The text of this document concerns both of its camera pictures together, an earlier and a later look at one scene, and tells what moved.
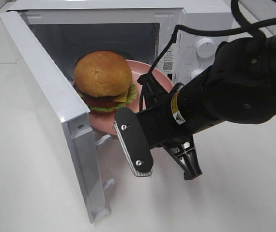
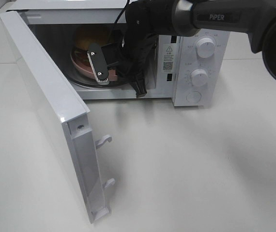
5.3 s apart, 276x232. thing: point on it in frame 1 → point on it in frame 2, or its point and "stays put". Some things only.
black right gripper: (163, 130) → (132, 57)
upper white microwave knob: (206, 48) stays put
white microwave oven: (140, 32) stays put
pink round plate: (104, 123) → (81, 60)
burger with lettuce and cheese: (103, 79) → (80, 54)
